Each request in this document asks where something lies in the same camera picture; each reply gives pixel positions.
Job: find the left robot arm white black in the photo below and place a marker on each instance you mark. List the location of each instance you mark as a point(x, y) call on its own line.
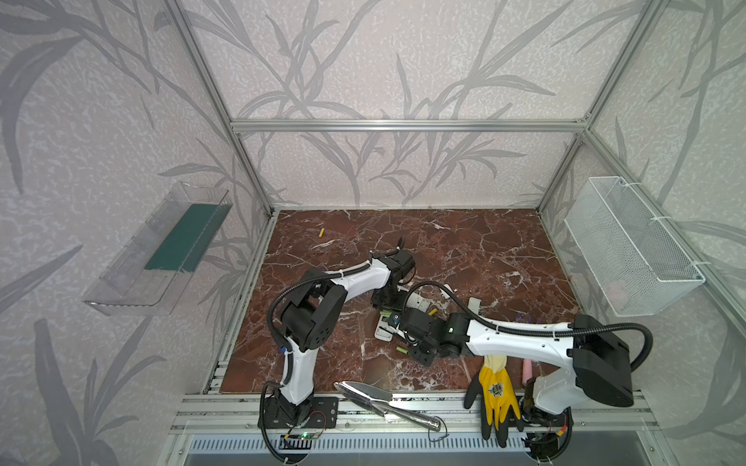
point(303, 316)

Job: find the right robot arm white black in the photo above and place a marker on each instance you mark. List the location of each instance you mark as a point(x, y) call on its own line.
point(593, 361)

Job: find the green mat on shelf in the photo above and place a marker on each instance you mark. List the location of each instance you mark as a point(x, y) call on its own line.
point(187, 242)

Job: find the clear acrylic wall shelf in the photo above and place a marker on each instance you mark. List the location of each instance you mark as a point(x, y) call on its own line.
point(153, 270)

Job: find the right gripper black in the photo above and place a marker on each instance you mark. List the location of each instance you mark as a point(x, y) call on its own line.
point(419, 342)

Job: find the white remote battery cover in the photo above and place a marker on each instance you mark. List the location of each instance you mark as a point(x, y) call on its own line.
point(474, 304)

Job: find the red white remote control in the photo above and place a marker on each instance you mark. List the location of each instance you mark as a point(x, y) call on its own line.
point(380, 332)

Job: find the white wire mesh basket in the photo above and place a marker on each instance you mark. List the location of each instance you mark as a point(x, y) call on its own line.
point(638, 265)

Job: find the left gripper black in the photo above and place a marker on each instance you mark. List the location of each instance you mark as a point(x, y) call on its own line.
point(384, 297)

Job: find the metal garden trowel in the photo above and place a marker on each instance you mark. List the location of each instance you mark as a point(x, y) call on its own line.
point(382, 403)

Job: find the yellow black work glove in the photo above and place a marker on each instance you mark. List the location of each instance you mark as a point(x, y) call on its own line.
point(499, 409)

